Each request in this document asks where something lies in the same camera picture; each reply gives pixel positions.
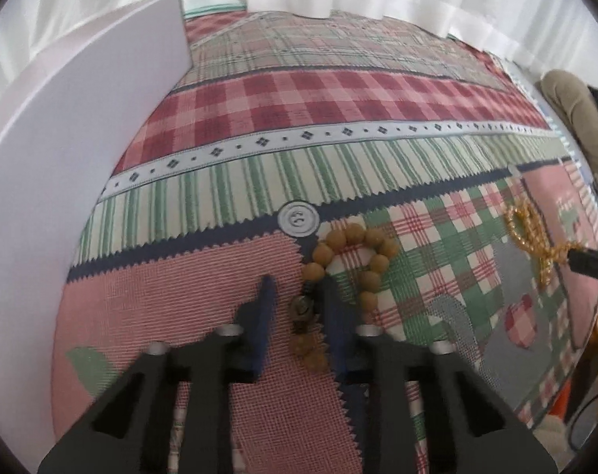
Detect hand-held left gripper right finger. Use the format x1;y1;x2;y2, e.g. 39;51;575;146
321;279;560;474

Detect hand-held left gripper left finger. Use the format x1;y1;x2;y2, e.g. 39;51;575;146
37;275;276;474

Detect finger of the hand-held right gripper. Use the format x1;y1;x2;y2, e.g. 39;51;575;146
567;244;598;288

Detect gold chain necklace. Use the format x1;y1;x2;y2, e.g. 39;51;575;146
505;201;583;288

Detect wooden bead bracelet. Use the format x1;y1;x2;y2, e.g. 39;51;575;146
289;224;399;371

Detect white foam board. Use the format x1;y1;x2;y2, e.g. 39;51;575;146
0;0;193;474

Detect patchwork checked cloth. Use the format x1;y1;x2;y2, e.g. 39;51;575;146
49;7;598;474

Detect teal striped cloth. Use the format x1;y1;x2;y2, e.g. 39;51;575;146
183;2;247;16

